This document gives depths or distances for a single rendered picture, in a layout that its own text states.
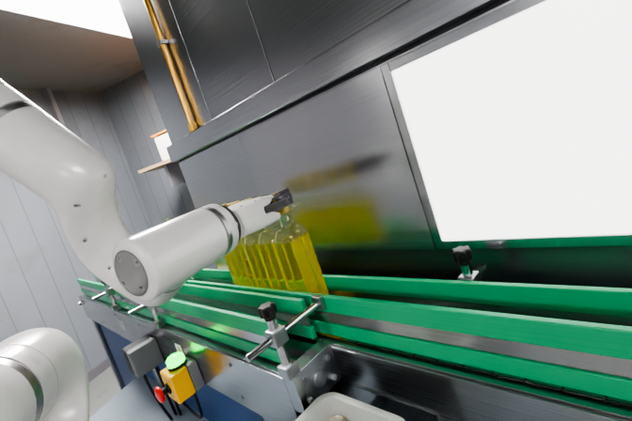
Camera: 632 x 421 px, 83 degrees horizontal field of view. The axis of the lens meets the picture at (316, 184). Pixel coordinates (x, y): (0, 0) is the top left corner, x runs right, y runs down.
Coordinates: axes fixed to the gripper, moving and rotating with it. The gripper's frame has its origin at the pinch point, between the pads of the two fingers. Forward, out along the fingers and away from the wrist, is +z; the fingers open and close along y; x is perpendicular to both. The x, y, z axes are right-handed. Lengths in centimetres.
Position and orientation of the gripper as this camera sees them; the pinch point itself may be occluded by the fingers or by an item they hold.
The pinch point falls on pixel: (274, 200)
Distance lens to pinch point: 71.1
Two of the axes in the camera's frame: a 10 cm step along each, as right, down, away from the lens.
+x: -3.1, -9.4, -1.0
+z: 4.5, -2.4, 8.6
